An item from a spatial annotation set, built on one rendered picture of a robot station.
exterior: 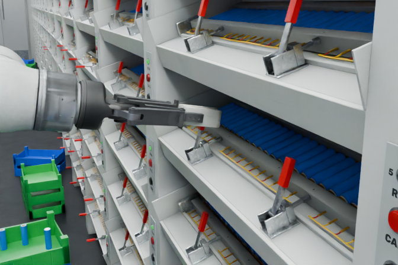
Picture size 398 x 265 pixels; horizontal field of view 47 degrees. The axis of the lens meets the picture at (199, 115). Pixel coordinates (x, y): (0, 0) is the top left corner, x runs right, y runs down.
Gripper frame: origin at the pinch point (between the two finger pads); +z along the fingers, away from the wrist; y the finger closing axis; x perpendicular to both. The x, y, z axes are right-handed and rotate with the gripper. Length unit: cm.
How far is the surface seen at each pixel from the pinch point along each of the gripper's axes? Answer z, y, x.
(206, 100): 8.7, -17.7, 0.2
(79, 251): 9, -142, -101
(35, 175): -10, -214, -88
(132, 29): -3.3, -42.3, 11.7
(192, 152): -0.4, 1.0, -6.2
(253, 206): 1.4, 20.3, -7.6
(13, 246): -24, -66, -58
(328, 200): 5.1, 29.9, -2.7
